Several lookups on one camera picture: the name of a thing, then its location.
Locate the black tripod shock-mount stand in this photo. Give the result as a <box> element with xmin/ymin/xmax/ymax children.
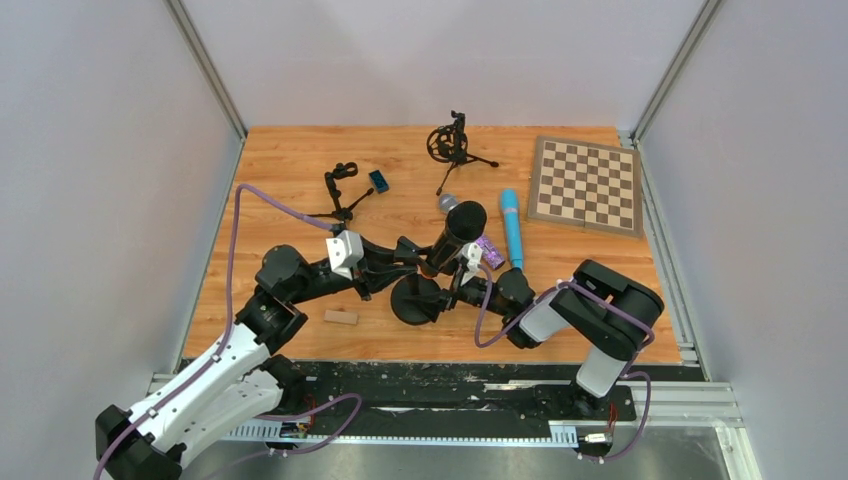
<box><xmin>426</xmin><ymin>110</ymin><xmax>500</xmax><ymax>196</ymax></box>

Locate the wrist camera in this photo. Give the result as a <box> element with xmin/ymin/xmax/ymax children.
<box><xmin>325</xmin><ymin>230</ymin><xmax>364</xmax><ymax>280</ymax></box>
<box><xmin>460</xmin><ymin>242</ymin><xmax>483</xmax><ymax>276</ymax></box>

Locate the purple glitter microphone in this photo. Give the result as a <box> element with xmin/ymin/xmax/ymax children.
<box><xmin>438</xmin><ymin>193</ymin><xmax>506</xmax><ymax>270</ymax></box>

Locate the black round-base mic stand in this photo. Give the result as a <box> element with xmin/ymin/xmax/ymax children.
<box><xmin>390</xmin><ymin>270</ymin><xmax>445</xmax><ymax>326</ymax></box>

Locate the blue microphone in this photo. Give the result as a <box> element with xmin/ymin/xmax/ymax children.
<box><xmin>499</xmin><ymin>189</ymin><xmax>524</xmax><ymax>269</ymax></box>

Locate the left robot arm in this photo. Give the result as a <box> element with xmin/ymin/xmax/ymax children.
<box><xmin>93</xmin><ymin>230</ymin><xmax>430</xmax><ymax>479</ymax></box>

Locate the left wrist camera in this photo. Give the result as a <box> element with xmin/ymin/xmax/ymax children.
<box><xmin>325</xmin><ymin>230</ymin><xmax>364</xmax><ymax>280</ymax></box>

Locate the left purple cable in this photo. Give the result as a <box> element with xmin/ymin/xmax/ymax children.
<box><xmin>92</xmin><ymin>183</ymin><xmax>366</xmax><ymax>480</ymax></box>

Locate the small wooden block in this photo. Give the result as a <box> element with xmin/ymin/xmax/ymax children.
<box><xmin>324</xmin><ymin>310</ymin><xmax>359</xmax><ymax>326</ymax></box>

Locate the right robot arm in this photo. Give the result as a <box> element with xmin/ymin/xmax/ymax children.
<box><xmin>391</xmin><ymin>259</ymin><xmax>664</xmax><ymax>399</ymax></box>

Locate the black tripod clip mic stand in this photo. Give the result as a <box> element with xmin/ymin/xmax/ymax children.
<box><xmin>307</xmin><ymin>161</ymin><xmax>376</xmax><ymax>227</ymax></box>

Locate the black microphone orange end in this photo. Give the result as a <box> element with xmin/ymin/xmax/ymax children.
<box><xmin>421</xmin><ymin>200</ymin><xmax>488</xmax><ymax>278</ymax></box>

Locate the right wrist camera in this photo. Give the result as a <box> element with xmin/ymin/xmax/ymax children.
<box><xmin>460</xmin><ymin>242</ymin><xmax>483</xmax><ymax>276</ymax></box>

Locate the wooden chessboard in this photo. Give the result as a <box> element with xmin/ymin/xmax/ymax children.
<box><xmin>527</xmin><ymin>136</ymin><xmax>644</xmax><ymax>238</ymax></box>

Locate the blue toy brick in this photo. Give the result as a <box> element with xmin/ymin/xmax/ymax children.
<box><xmin>368</xmin><ymin>170</ymin><xmax>390</xmax><ymax>194</ymax></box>

